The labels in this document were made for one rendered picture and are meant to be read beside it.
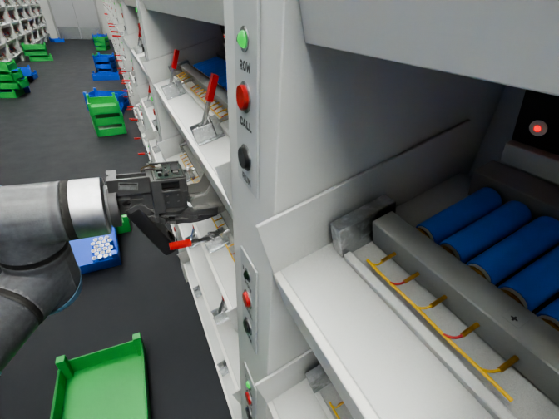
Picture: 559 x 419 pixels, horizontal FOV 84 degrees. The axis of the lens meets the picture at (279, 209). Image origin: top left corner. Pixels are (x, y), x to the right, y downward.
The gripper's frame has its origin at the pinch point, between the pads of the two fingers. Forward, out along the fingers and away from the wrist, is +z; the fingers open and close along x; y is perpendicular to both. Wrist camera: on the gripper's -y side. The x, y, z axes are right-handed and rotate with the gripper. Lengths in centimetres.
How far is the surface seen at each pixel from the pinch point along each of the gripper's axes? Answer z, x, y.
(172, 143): -4.9, 37.2, -2.1
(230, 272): -4.3, -12.6, -5.8
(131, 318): -23, 28, -56
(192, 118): -5.6, 4.9, 13.9
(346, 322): -5.4, -39.0, 13.8
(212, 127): -5.1, -6.2, 15.8
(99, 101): -31, 237, -39
